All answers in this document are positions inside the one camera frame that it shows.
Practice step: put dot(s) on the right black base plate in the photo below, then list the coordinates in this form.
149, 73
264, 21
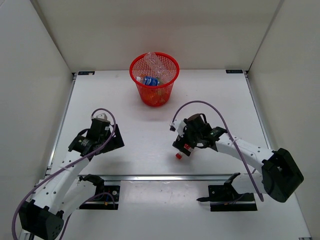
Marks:
222, 198

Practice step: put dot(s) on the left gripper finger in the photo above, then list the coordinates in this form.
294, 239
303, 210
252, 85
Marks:
108, 147
117, 137

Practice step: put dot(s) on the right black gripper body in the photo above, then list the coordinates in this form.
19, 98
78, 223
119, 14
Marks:
190, 134

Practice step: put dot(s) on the blue label clear bottle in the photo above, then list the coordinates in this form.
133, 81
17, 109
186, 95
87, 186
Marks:
148, 80

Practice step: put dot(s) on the clear plastic bottle white cap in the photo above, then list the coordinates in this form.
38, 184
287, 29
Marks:
158, 67

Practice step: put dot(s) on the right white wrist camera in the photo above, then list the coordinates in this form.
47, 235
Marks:
178, 126

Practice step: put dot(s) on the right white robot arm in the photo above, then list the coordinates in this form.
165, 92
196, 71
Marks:
276, 173

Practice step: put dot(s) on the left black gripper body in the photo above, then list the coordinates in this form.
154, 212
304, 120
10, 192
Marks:
104, 139

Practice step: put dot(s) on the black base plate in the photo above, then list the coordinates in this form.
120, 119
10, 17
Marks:
222, 198
106, 199

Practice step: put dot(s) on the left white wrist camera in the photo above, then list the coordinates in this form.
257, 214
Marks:
101, 117

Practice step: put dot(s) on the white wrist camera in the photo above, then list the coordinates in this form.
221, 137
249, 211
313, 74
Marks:
101, 117
178, 126

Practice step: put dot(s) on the red mesh plastic bin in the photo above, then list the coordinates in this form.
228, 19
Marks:
154, 74

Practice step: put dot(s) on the aluminium table rail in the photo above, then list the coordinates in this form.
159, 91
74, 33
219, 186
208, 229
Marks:
166, 178

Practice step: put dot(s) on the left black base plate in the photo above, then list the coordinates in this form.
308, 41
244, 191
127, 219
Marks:
106, 199

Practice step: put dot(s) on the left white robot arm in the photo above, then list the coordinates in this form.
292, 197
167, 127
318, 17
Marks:
65, 190

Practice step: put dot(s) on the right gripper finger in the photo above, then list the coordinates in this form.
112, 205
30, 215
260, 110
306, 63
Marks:
199, 143
180, 141

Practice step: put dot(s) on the clear bottle red label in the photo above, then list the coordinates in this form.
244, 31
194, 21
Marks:
184, 150

